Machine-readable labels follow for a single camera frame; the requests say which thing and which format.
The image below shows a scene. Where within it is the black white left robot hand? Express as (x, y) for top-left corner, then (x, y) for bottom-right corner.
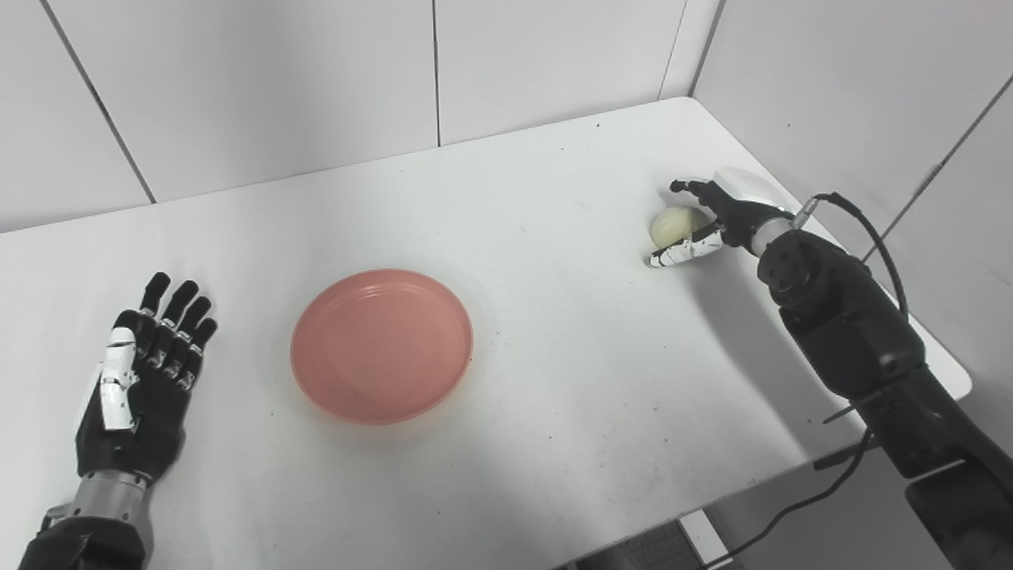
(75, 272), (218, 484)

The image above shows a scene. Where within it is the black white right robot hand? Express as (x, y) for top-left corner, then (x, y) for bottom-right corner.
(647, 168), (795, 270)

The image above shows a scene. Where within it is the white steamed bun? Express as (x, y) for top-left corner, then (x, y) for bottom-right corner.
(649, 207), (713, 250)

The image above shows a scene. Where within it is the pink round plate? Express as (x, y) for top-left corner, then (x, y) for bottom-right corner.
(290, 269), (475, 426)

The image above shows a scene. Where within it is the black zip tie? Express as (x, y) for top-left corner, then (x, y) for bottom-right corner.
(821, 386), (899, 426)

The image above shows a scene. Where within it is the white table leg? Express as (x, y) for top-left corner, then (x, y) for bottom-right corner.
(679, 509), (741, 570)

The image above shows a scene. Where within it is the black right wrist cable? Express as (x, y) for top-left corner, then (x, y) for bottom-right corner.
(791, 192), (911, 317)

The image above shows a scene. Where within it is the thin black hanging cable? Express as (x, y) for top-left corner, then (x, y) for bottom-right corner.
(696, 431), (873, 570)

